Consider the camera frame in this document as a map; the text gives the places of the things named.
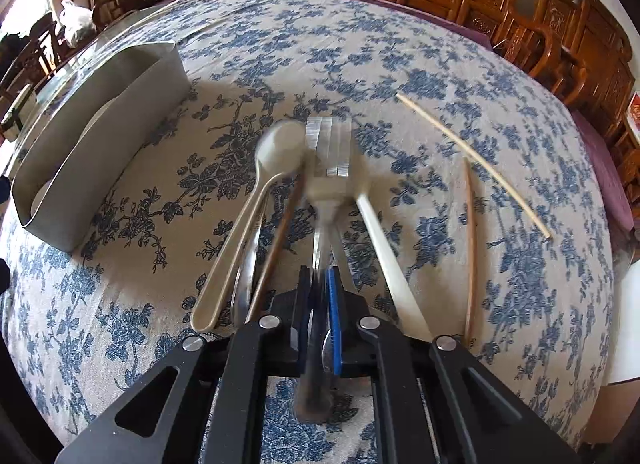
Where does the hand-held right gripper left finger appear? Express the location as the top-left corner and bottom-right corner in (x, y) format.
(55, 266), (316, 464)

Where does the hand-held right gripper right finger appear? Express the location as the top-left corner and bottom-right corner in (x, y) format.
(326, 266), (582, 464)

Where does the brown wooden chopstick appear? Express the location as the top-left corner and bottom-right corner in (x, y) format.
(462, 158), (478, 342)
(246, 179), (306, 322)

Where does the metal fork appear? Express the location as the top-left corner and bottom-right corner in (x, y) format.
(292, 115), (356, 422)

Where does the grey utensil container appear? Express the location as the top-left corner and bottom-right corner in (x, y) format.
(10, 42), (191, 253)

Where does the metal spoon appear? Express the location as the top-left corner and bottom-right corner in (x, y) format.
(231, 214), (268, 327)

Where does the beige plastic spoon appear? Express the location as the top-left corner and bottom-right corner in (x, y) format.
(191, 121), (307, 333)

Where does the light bamboo chopstick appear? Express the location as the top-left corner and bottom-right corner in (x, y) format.
(396, 92), (552, 239)

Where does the blue floral tablecloth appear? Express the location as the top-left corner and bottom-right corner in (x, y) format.
(0, 0), (618, 464)

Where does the white plastic bag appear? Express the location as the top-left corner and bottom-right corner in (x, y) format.
(60, 0), (96, 47)

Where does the dark wooden chair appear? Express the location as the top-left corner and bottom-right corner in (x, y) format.
(0, 18), (66, 137)

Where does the carved wooden armchair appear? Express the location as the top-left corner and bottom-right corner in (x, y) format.
(492, 0), (638, 145)

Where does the white plastic utensil handle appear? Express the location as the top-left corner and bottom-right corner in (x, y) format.
(347, 144), (436, 342)

